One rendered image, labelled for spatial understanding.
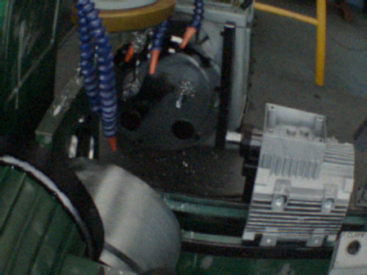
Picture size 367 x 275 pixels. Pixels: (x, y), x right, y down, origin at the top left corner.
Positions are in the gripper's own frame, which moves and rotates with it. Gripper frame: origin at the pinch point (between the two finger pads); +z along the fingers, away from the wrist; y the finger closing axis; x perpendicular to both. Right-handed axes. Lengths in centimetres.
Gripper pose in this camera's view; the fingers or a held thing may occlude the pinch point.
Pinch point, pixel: (366, 132)
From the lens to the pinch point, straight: 107.1
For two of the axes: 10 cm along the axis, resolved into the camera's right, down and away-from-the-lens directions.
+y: -1.9, 5.1, -8.4
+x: 8.1, 5.6, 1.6
